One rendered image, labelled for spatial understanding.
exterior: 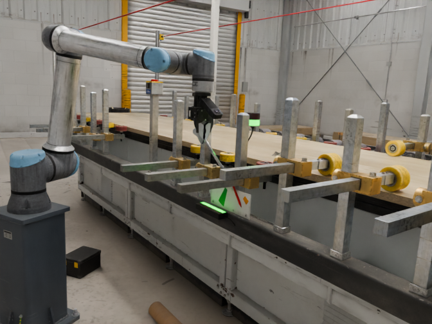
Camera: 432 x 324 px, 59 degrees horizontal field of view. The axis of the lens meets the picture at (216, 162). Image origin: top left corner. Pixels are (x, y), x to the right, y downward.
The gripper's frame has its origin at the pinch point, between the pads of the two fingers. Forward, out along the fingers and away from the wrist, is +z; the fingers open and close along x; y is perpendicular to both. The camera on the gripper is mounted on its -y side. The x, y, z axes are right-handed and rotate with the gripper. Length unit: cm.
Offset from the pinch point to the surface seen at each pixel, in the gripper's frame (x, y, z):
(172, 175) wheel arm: 12.1, 3.7, 14.6
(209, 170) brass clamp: -5.4, 1.6, 13.4
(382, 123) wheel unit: -115, -12, -7
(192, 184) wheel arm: 18.5, -21.3, 11.8
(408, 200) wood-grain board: -22, -77, 8
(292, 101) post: -6.2, -42.3, -18.9
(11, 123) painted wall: -43, 776, 73
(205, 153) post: -6.6, 7.5, 6.8
